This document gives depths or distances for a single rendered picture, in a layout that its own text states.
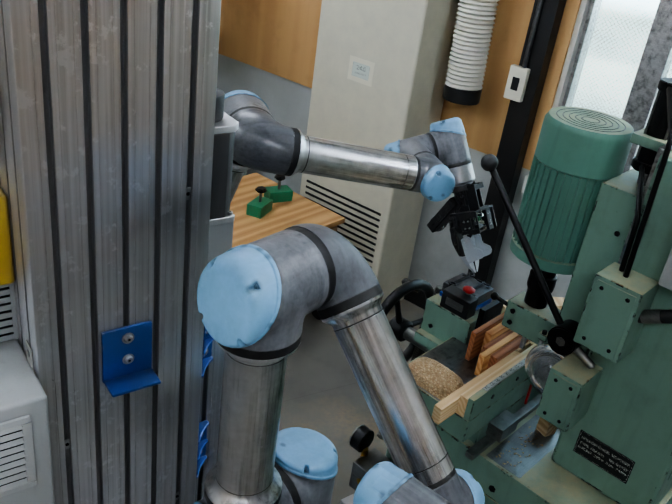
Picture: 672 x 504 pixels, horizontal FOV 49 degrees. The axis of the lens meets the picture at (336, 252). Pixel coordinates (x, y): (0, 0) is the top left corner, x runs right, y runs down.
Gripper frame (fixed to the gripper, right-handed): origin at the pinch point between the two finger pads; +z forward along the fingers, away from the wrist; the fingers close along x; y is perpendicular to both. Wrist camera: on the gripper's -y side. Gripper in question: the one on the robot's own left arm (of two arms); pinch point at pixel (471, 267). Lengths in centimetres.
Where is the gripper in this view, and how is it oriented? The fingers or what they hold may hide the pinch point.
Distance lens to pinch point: 179.4
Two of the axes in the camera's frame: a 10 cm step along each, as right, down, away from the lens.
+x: 6.9, -2.7, 6.7
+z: 2.5, 9.6, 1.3
